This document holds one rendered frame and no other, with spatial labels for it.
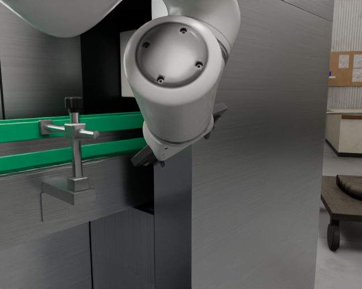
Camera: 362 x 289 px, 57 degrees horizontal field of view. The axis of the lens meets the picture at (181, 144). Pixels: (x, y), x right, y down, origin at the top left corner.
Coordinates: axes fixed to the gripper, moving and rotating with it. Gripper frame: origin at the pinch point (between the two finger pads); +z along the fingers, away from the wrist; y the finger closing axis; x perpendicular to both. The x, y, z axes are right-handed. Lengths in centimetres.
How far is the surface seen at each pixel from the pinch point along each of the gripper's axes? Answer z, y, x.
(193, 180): 8.3, 1.0, 5.7
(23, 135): -1.0, 22.3, -16.0
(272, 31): 16.6, -35.8, -15.3
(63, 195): -2.0, 21.1, -2.7
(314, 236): 68, -29, 40
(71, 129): -7.1, 13.9, -9.7
